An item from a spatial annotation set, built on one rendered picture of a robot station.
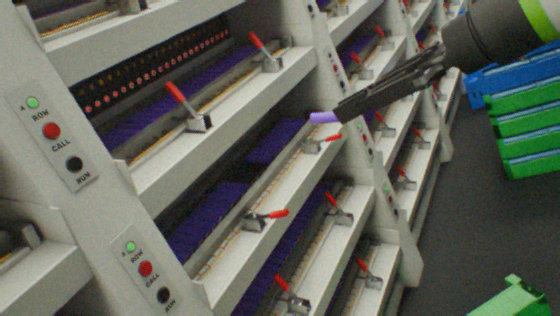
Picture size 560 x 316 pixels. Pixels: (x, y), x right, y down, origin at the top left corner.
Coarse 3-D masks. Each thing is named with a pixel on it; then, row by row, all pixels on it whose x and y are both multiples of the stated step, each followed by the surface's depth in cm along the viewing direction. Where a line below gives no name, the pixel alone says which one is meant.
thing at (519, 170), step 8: (504, 160) 147; (536, 160) 143; (544, 160) 143; (552, 160) 142; (512, 168) 147; (520, 168) 146; (528, 168) 145; (536, 168) 145; (544, 168) 144; (552, 168) 143; (512, 176) 148; (520, 176) 147
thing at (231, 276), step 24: (336, 144) 102; (288, 168) 92; (312, 168) 90; (288, 192) 84; (288, 216) 82; (168, 240) 77; (240, 240) 74; (264, 240) 74; (216, 264) 70; (240, 264) 69; (216, 288) 65; (240, 288) 68; (216, 312) 63
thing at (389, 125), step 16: (416, 96) 157; (368, 112) 149; (384, 112) 148; (400, 112) 148; (368, 128) 137; (384, 128) 135; (400, 128) 138; (384, 144) 131; (400, 144) 138; (384, 160) 123
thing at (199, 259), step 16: (304, 128) 102; (288, 144) 96; (288, 160) 93; (272, 176) 87; (256, 192) 82; (240, 208) 78; (224, 224) 74; (208, 240) 71; (224, 240) 73; (192, 256) 69; (208, 256) 70; (192, 272) 66; (208, 272) 67
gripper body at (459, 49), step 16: (464, 16) 55; (448, 32) 56; (464, 32) 54; (448, 48) 56; (464, 48) 55; (480, 48) 54; (432, 64) 57; (448, 64) 56; (464, 64) 56; (480, 64) 56
